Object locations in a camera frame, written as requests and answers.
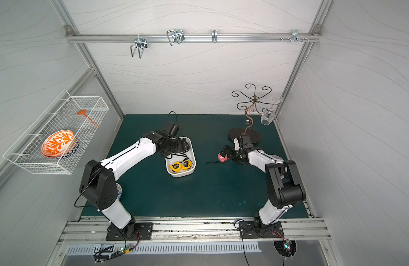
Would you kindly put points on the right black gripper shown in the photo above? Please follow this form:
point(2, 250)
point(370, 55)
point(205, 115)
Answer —
point(231, 154)

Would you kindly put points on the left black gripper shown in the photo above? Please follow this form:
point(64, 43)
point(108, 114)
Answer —
point(179, 145)

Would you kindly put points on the white storage box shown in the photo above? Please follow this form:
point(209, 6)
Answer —
point(180, 157)

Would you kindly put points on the pink tape measure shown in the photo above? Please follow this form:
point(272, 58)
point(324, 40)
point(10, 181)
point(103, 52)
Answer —
point(222, 158)

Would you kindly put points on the black yellow tape measure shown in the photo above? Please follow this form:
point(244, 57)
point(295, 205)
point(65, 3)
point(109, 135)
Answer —
point(186, 164)

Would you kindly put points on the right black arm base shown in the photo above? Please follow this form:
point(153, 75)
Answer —
point(256, 230)

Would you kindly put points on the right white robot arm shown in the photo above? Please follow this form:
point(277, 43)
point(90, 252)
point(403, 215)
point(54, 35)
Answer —
point(284, 185)

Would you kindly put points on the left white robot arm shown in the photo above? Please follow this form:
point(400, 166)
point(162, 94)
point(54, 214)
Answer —
point(98, 183)

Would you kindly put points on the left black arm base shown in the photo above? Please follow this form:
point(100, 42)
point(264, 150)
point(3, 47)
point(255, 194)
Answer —
point(133, 231)

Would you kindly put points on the lilac bowl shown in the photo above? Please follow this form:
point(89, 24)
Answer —
point(277, 159)

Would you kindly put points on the clear glass cup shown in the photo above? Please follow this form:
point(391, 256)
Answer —
point(268, 117)

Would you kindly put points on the brown metal jewelry stand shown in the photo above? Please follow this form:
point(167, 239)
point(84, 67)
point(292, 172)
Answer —
point(249, 107)

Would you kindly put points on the blue yellow patterned plate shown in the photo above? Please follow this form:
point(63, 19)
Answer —
point(119, 190)

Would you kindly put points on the double prong metal hook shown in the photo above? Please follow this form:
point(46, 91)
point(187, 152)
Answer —
point(139, 46)

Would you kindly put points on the orange patterned plate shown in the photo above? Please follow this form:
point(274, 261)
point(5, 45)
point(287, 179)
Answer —
point(59, 144)

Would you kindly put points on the curved metal hook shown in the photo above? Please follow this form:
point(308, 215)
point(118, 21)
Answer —
point(175, 36)

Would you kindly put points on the white vent grille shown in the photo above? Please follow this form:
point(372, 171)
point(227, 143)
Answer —
point(168, 248)

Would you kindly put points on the small metal hook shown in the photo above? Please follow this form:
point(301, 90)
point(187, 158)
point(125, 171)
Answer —
point(214, 36)

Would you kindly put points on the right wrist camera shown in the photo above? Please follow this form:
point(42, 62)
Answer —
point(243, 142)

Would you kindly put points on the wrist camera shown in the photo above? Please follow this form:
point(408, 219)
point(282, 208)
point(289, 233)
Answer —
point(170, 129)
point(243, 142)

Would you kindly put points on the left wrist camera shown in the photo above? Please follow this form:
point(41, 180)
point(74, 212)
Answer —
point(170, 129)

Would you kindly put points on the white wire basket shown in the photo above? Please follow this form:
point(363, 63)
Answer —
point(61, 114)

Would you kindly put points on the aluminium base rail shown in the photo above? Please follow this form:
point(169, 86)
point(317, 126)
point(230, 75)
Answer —
point(195, 229)

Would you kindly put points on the metal bracket hook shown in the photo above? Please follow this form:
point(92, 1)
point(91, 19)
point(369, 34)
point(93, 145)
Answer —
point(295, 38)

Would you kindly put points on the aluminium cross rail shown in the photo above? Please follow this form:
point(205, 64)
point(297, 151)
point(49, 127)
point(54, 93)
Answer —
point(190, 38)

